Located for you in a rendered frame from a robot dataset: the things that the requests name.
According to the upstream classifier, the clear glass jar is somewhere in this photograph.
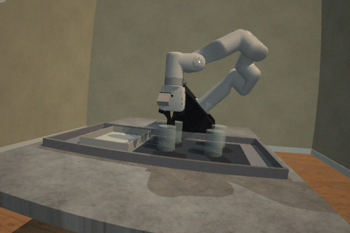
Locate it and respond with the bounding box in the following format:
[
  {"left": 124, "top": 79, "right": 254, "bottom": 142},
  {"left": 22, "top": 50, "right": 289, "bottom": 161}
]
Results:
[
  {"left": 157, "top": 125, "right": 176, "bottom": 152},
  {"left": 175, "top": 121, "right": 183, "bottom": 143},
  {"left": 211, "top": 125, "right": 227, "bottom": 148},
  {"left": 204, "top": 129, "right": 224, "bottom": 157}
]

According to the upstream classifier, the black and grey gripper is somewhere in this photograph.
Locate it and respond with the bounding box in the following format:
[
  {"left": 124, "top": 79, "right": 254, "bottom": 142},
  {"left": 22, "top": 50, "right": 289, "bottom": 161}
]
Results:
[{"left": 158, "top": 84, "right": 185, "bottom": 125}]

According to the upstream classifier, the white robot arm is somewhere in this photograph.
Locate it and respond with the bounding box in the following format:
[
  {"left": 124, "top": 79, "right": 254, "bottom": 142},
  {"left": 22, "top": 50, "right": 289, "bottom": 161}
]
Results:
[{"left": 164, "top": 29, "right": 268, "bottom": 115}]

